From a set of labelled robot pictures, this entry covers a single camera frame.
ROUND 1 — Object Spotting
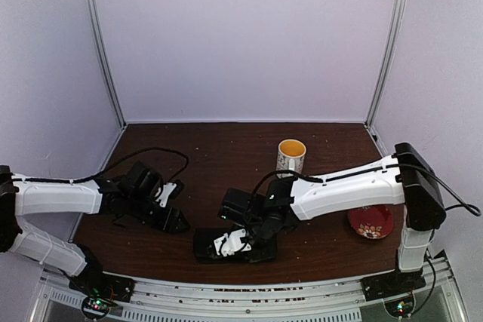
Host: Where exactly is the left aluminium corner post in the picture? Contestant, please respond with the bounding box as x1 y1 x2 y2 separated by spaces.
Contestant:
86 0 127 129

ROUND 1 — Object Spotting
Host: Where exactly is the aluminium corner post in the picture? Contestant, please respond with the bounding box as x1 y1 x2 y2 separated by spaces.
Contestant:
86 0 127 129
365 0 407 130

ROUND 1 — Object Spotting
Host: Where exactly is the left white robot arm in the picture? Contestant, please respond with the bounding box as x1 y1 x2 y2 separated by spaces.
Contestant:
1 161 190 295

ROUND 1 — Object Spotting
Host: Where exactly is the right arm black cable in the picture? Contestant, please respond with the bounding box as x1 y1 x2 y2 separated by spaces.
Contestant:
251 154 482 300

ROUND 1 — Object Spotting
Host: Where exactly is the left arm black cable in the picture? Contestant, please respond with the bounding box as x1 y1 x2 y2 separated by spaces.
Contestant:
14 147 190 187

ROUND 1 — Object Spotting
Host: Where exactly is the black zippered tool case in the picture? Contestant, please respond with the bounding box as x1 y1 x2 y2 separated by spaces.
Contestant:
192 226 278 265

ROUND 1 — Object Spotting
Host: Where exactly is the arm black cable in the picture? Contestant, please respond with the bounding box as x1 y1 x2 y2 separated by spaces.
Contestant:
251 154 482 300
14 147 190 187

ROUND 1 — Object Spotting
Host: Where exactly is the red floral plate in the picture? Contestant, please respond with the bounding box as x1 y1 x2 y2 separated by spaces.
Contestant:
347 205 394 240

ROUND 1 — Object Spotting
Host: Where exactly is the right aluminium corner post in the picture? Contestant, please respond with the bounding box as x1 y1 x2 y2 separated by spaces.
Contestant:
365 0 407 130

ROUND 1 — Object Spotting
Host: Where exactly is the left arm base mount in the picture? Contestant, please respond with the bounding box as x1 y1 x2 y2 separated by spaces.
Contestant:
68 261 135 302

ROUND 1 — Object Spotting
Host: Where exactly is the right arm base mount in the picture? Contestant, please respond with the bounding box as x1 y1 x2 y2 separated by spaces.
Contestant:
361 270 426 302

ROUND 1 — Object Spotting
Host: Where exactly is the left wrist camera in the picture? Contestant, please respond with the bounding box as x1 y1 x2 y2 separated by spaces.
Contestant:
154 180 184 207

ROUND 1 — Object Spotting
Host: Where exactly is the white floral mug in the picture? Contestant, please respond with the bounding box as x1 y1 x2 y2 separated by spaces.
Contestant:
276 139 306 173

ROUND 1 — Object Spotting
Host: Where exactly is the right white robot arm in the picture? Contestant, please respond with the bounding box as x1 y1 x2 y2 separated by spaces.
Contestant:
211 143 446 293

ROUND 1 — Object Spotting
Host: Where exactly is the aluminium front rail frame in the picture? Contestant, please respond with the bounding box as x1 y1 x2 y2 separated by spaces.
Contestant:
29 256 471 322

